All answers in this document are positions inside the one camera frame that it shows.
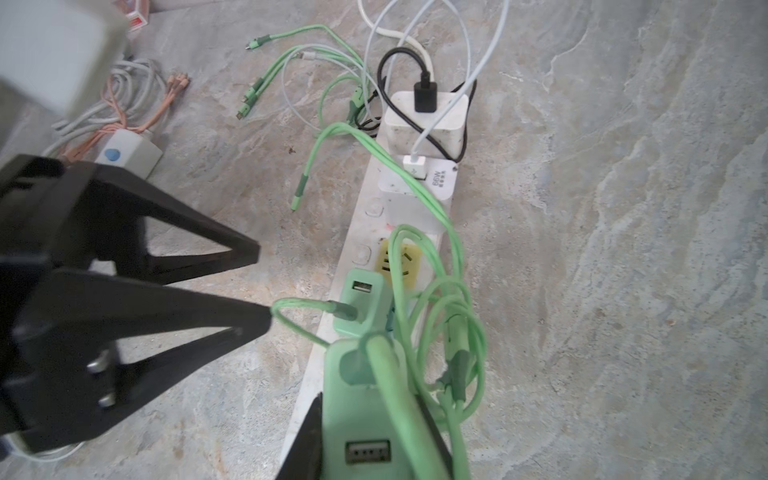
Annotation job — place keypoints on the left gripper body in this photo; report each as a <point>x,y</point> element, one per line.
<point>57,53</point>

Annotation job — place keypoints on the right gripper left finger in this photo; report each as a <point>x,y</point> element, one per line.
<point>304,458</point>

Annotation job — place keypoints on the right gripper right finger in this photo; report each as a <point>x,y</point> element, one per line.
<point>436,437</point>

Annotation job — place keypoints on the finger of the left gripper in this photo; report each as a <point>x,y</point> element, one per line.
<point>148,234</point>
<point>81,352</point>

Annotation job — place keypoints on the green charger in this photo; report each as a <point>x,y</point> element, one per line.
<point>372,427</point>
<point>366,306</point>

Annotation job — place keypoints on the green charger front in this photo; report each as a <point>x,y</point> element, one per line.
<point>366,306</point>

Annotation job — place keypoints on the colourful white power strip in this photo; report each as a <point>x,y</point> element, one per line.
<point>367,231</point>

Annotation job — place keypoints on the white charger with black cable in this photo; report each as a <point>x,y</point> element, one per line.
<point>425,120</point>

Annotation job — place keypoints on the blue white power strip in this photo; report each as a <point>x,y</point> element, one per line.
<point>130,151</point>

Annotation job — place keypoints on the red small box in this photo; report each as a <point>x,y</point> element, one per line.
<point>136,11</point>

